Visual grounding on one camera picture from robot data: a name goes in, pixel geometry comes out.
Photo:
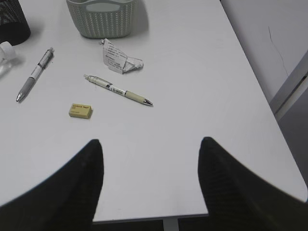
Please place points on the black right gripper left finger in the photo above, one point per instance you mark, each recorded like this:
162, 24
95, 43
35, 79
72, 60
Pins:
66, 201

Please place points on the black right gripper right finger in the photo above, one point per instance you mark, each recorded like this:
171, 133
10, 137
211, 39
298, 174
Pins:
239, 200

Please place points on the beige grip pen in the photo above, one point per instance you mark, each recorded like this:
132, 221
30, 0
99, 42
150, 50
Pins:
111, 87

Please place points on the waste paper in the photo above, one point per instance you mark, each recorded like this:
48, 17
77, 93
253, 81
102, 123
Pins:
118, 61

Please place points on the clear water bottle green label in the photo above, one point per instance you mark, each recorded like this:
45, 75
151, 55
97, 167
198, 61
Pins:
7, 54

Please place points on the right yellow eraser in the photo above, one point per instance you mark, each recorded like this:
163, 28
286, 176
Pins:
80, 111

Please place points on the grey grip pen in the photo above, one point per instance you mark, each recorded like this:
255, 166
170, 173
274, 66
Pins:
40, 67

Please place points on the black mesh pen holder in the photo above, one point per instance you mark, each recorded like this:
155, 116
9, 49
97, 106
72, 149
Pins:
13, 24

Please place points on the green woven plastic basket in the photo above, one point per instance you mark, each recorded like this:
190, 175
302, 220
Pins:
102, 18

